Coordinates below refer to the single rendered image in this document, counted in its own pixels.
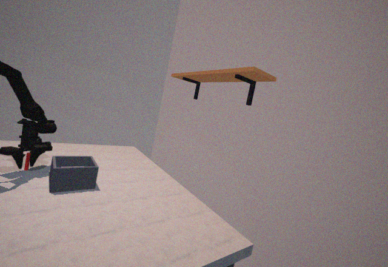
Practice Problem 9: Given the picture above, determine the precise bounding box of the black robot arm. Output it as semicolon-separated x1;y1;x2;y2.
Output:
0;61;57;154

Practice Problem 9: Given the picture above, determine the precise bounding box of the red peg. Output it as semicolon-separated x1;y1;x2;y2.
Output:
24;152;31;171

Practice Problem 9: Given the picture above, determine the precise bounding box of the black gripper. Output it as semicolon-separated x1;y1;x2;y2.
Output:
0;133;43;169

